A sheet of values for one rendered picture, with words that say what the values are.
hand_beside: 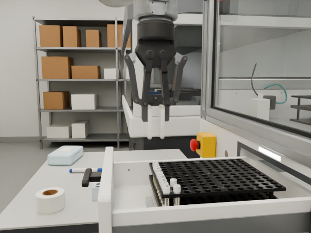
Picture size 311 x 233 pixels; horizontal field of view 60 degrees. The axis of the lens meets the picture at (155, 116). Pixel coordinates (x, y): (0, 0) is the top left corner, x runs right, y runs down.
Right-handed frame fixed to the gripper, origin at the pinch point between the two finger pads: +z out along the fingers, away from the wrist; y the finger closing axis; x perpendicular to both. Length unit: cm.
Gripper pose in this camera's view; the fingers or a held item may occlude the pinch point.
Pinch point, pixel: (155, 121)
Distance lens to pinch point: 56.8
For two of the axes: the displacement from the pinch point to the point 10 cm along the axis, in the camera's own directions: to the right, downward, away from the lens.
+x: -1.4, -1.4, 9.8
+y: 9.9, -0.2, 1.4
